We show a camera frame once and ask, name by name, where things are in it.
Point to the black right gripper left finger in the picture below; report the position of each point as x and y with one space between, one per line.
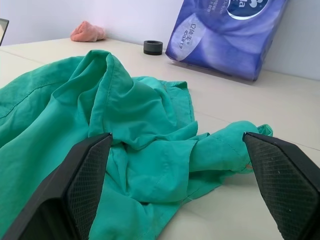
75 190

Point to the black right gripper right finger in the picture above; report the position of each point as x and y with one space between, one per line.
282 180

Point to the green fabric garment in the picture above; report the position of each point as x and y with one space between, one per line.
75 125

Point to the purple tissue pack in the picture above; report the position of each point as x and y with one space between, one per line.
225 37

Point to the pink cloth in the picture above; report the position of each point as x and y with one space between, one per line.
86 32

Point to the black tape roll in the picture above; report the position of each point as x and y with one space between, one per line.
153 47

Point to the dark framed screen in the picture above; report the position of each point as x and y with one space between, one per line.
3 30

